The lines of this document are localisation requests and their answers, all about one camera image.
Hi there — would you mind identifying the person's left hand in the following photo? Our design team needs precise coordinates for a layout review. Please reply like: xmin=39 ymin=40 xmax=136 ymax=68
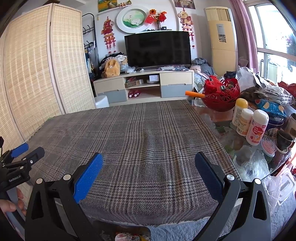
xmin=0 ymin=188 xmax=27 ymax=216

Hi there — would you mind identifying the pink hair brush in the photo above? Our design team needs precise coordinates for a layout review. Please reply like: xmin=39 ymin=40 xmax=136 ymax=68
xmin=260 ymin=137 xmax=277 ymax=158

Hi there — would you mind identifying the grey plaid tablecloth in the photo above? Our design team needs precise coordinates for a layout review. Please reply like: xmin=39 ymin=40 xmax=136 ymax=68
xmin=28 ymin=100 xmax=239 ymax=225

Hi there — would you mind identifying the white cap cream bottle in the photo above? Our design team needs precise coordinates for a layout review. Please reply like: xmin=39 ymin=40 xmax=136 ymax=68
xmin=236 ymin=108 xmax=253 ymax=136

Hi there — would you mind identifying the yellow cap white bottle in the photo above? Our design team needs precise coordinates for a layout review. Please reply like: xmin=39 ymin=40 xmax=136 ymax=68
xmin=232 ymin=98 xmax=248 ymax=126

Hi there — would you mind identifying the dark ceramic cup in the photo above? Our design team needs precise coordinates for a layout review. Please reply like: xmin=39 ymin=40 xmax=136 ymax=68
xmin=276 ymin=130 xmax=293 ymax=153

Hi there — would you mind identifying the red plastic basket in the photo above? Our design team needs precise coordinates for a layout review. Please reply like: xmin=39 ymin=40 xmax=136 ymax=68
xmin=202 ymin=76 xmax=240 ymax=112

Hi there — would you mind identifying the bamboo folding screen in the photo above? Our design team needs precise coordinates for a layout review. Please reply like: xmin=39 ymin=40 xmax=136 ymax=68
xmin=1 ymin=4 xmax=95 ymax=152

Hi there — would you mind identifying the white plastic stool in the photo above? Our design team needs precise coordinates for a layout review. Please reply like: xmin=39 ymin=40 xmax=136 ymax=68
xmin=94 ymin=95 xmax=109 ymax=109

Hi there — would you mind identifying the blue snack bag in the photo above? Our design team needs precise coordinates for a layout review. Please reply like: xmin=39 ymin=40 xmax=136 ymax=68
xmin=255 ymin=99 xmax=287 ymax=118

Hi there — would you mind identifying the cream grey TV cabinet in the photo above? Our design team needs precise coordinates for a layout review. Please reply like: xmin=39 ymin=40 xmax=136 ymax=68
xmin=94 ymin=70 xmax=194 ymax=106

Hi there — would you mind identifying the yellow plush backpack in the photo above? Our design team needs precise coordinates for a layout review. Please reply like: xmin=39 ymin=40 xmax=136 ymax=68
xmin=102 ymin=58 xmax=120 ymax=78

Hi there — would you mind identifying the cream standing air conditioner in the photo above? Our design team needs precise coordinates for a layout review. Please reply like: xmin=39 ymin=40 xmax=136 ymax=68
xmin=205 ymin=6 xmax=238 ymax=76

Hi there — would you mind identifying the pink curtain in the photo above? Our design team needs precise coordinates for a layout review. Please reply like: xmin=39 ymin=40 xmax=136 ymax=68
xmin=230 ymin=0 xmax=258 ymax=73

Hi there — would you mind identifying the black flat screen television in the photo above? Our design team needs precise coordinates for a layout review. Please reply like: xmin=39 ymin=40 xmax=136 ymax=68
xmin=125 ymin=31 xmax=191 ymax=68

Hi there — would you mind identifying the black coat rack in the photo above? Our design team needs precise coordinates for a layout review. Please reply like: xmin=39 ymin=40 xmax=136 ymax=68
xmin=82 ymin=13 xmax=99 ymax=70

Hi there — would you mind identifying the flower vase with flags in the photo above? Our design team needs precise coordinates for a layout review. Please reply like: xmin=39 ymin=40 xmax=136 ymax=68
xmin=145 ymin=9 xmax=167 ymax=30

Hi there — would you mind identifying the orange handled tool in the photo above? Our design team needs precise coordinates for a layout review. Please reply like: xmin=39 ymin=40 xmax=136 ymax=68
xmin=185 ymin=91 xmax=205 ymax=98

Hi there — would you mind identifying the red hanging wall ornament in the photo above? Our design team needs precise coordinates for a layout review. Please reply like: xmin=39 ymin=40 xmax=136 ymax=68
xmin=101 ymin=17 xmax=116 ymax=54

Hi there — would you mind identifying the pink hanging wall ornament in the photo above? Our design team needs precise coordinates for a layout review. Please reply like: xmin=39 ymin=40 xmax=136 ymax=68
xmin=178 ymin=8 xmax=195 ymax=49

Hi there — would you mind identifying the round lotus wall plate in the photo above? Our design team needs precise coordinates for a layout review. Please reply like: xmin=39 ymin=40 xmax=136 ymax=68
xmin=116 ymin=5 xmax=149 ymax=34

